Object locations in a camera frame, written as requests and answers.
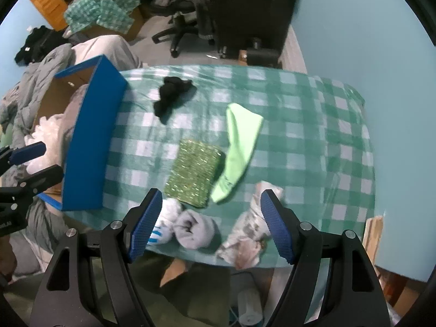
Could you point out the white fluffy material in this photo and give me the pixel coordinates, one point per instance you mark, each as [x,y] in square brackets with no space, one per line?
[47,136]

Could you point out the large brown cardboard box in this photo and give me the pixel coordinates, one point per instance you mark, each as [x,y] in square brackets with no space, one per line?
[131,27]

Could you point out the grey clothes pile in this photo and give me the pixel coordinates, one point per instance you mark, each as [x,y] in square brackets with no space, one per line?
[34,81]

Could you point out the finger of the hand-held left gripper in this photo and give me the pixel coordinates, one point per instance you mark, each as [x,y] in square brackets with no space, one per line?
[27,153]
[42,177]

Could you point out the light green sock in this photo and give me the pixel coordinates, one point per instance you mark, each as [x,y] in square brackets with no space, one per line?
[240,136]

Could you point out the green checked tablecloth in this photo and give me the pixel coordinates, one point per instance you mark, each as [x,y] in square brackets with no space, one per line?
[306,143]

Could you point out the wooden cabinet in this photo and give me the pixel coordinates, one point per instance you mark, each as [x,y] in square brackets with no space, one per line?
[44,3]

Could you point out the light grey blanket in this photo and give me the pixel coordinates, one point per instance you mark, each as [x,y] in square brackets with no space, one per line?
[109,49]

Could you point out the black clothes pile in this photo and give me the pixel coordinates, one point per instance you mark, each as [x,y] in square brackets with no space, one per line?
[41,42]

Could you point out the black device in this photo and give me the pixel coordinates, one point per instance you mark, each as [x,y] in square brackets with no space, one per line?
[264,56]

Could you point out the tall black cabinet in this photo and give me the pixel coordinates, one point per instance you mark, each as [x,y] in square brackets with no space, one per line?
[252,6]

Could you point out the grey sock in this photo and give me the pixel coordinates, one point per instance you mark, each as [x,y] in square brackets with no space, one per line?
[197,230]

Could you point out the white sock with blue stripes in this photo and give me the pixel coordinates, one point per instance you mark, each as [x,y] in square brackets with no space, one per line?
[167,218]

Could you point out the small flat cardboard box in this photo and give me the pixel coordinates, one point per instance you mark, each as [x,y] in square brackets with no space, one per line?
[243,57]

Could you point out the white patterned cloth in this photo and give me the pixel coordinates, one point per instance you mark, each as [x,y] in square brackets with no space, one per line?
[245,238]

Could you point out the blue cardboard box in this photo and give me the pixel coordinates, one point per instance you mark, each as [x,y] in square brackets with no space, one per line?
[92,136]

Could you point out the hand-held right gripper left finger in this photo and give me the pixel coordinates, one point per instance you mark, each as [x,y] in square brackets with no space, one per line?
[145,226]

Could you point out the crumpled green checked cloth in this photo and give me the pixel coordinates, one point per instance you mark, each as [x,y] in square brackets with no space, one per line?
[98,3]

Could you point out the white cylinder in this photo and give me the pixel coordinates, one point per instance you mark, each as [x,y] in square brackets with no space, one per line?
[250,308]

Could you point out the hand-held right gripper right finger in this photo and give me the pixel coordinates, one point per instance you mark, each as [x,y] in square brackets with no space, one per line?
[277,226]

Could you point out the olive green cloth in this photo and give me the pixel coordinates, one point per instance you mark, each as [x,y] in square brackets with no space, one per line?
[190,299]

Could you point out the black sock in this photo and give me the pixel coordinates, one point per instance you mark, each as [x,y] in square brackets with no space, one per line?
[170,92]

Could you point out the black office chair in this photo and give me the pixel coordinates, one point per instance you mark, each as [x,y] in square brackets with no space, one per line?
[179,27]

